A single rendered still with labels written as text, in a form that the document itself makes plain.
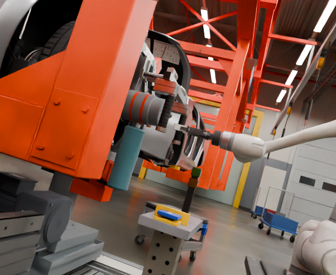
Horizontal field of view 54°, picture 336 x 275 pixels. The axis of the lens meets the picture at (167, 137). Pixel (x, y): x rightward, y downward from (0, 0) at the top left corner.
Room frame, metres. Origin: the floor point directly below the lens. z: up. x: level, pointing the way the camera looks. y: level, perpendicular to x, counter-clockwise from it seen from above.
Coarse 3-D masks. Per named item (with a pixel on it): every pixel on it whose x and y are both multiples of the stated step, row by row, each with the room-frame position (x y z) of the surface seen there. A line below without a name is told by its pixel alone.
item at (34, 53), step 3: (33, 51) 1.49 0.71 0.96; (36, 51) 1.51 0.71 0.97; (39, 51) 1.50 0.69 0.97; (30, 54) 1.48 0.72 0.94; (33, 54) 1.47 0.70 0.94; (36, 54) 1.49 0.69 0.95; (39, 54) 1.51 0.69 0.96; (27, 57) 1.47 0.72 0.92; (30, 57) 1.46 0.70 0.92; (33, 57) 1.48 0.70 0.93; (36, 57) 1.49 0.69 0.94; (27, 60) 1.45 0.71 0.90; (36, 60) 1.50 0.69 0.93
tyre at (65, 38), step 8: (72, 24) 1.32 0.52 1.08; (56, 32) 1.28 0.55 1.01; (64, 32) 1.28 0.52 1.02; (48, 40) 1.26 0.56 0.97; (56, 40) 1.26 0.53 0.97; (64, 40) 1.25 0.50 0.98; (48, 48) 1.25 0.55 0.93; (56, 48) 1.24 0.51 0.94; (64, 48) 1.24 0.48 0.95; (40, 56) 1.24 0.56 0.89; (48, 56) 1.24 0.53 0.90
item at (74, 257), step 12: (96, 240) 1.74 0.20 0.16; (36, 252) 1.27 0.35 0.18; (48, 252) 1.34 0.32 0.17; (60, 252) 1.40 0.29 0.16; (72, 252) 1.49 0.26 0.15; (84, 252) 1.51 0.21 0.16; (96, 252) 1.66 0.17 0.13; (36, 264) 1.26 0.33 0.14; (48, 264) 1.25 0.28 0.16; (60, 264) 1.32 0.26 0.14; (72, 264) 1.43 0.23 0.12
